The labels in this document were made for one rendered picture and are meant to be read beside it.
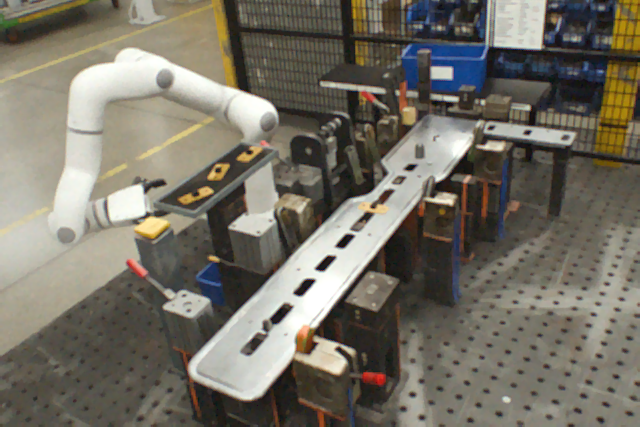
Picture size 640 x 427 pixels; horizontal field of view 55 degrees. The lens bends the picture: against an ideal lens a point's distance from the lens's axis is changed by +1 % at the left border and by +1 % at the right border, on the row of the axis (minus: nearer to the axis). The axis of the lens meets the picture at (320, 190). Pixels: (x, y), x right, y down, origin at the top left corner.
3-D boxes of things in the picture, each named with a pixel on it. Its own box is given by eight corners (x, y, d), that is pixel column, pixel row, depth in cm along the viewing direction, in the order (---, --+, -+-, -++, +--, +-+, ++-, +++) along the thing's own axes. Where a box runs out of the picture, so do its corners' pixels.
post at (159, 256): (190, 380, 163) (153, 244, 141) (169, 370, 167) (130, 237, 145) (208, 360, 169) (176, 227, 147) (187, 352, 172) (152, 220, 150)
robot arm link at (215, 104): (261, 139, 200) (231, 126, 211) (274, 104, 200) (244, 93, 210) (128, 88, 163) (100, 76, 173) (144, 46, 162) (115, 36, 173)
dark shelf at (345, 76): (535, 112, 218) (536, 104, 216) (317, 86, 261) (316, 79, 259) (550, 90, 234) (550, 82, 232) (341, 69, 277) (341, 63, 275)
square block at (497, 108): (500, 193, 230) (506, 103, 212) (479, 189, 234) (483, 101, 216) (506, 183, 236) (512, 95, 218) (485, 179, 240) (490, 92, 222)
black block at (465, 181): (474, 267, 194) (478, 187, 179) (442, 259, 199) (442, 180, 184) (482, 253, 200) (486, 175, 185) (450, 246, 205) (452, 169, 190)
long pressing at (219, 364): (266, 412, 116) (265, 406, 115) (176, 373, 127) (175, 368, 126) (488, 124, 216) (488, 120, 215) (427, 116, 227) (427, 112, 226)
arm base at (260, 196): (222, 216, 214) (213, 169, 205) (252, 189, 228) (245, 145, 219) (268, 226, 206) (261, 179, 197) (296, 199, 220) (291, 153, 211)
